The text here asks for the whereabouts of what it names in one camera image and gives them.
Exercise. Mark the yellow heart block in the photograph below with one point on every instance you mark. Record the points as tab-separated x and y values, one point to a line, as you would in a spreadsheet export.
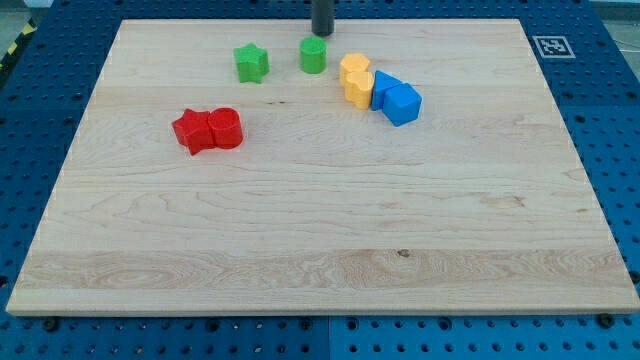
358	88

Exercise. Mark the blue triangle block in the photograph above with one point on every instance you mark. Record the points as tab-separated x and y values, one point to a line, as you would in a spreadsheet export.
382	83

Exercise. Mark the light wooden board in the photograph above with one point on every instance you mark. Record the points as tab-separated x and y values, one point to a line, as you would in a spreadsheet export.
479	206

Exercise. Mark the red cylinder block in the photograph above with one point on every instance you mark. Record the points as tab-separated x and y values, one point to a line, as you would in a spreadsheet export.
226	128

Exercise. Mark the blue cube block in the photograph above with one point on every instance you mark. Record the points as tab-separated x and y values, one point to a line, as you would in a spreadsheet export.
401	104

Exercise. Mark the yellow hexagon block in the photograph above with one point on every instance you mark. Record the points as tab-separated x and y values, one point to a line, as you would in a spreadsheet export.
352	62

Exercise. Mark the green cylinder block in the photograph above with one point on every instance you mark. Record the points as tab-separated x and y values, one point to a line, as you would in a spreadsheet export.
312	51

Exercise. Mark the green star block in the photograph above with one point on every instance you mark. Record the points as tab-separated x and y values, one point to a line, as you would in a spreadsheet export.
252	63

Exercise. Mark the red star block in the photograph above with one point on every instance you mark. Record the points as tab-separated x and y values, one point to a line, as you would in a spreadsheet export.
193	132

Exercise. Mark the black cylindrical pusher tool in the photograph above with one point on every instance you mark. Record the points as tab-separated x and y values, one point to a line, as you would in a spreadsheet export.
322	17

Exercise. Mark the white fiducial marker tag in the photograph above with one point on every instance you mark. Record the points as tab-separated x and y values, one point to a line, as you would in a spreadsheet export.
553	47

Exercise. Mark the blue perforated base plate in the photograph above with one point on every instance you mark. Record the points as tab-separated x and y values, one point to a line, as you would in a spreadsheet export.
48	89

